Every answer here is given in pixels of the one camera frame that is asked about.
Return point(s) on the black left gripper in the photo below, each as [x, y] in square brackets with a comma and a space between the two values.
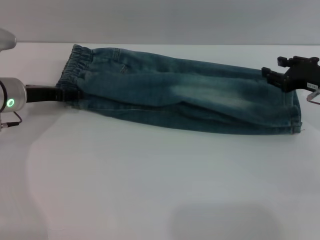
[40, 94]

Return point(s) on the blue denim shorts cartoon print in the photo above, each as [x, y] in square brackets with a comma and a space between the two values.
[175, 100]

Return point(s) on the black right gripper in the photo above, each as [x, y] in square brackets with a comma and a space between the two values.
[302, 75]

